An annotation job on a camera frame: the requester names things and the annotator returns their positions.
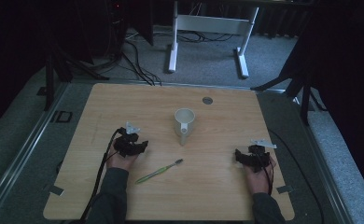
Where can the black tripod stand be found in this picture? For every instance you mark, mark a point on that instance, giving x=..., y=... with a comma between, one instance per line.
x=65, y=71
x=295, y=87

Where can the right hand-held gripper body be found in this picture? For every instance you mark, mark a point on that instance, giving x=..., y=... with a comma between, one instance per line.
x=258, y=155

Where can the white cup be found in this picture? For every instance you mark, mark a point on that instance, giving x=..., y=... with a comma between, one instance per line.
x=184, y=123

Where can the person's left hand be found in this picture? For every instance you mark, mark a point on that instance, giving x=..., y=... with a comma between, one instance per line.
x=121, y=160

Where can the person's right hand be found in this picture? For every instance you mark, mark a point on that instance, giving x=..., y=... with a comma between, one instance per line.
x=259, y=179

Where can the grey tape strip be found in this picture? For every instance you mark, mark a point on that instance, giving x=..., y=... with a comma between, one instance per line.
x=284, y=189
x=55, y=189

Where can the green toothbrush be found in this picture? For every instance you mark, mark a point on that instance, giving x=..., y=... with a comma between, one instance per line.
x=158, y=171

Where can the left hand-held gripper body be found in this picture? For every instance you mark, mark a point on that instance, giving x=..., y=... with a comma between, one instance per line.
x=127, y=141

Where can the grey table grommet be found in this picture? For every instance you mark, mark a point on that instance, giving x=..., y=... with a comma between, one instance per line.
x=207, y=100

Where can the black rectangular floor bracket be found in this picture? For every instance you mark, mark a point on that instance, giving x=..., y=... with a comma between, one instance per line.
x=62, y=116

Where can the white metal table frame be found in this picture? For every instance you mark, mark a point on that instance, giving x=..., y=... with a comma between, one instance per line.
x=211, y=31

